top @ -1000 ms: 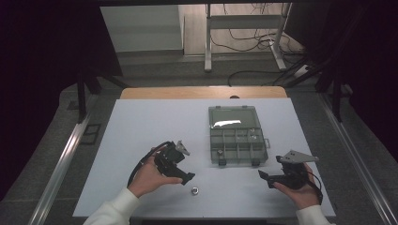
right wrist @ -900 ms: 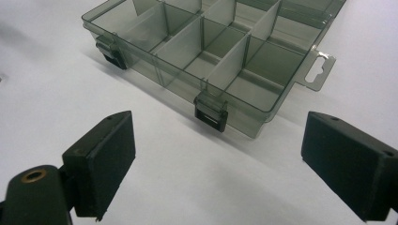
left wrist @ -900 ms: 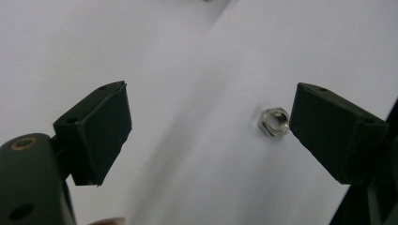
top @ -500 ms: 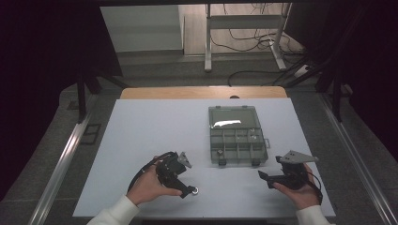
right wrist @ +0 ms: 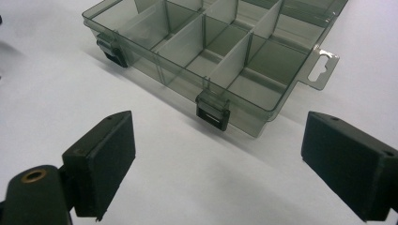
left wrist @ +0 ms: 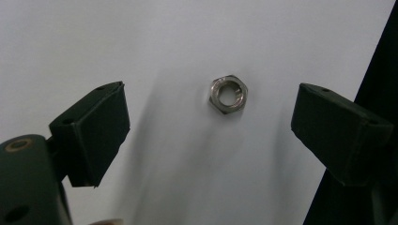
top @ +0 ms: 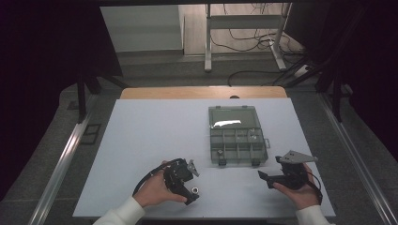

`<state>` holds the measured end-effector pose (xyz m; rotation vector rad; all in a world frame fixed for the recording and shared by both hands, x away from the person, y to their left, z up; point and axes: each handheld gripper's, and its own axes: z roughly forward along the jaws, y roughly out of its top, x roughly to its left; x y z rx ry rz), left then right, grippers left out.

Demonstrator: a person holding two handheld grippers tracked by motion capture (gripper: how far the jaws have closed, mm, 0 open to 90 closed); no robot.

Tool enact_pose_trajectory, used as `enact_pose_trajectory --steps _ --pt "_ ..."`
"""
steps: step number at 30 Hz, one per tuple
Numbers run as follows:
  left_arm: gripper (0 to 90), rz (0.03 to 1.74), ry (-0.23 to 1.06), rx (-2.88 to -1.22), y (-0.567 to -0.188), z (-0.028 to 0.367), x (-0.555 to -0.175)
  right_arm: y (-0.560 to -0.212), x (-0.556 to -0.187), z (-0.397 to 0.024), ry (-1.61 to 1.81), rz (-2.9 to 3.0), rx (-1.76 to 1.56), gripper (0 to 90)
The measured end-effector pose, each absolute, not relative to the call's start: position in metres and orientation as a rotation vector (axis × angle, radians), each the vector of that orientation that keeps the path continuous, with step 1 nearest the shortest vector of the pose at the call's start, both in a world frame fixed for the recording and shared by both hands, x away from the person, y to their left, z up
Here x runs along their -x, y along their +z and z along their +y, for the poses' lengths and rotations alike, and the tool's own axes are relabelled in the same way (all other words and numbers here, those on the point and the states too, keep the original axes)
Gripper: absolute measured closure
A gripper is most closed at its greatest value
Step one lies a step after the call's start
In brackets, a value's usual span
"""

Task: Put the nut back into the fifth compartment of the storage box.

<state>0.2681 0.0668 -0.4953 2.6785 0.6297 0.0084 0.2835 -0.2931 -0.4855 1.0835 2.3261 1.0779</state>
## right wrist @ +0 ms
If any clear grey compartment box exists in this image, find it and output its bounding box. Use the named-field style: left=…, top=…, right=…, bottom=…
left=82, top=0, right=349, bottom=139

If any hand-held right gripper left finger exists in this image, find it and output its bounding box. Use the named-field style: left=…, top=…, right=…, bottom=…
left=61, top=110, right=137, bottom=222

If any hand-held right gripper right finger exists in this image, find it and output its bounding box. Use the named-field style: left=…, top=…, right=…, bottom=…
left=300, top=111, right=398, bottom=223

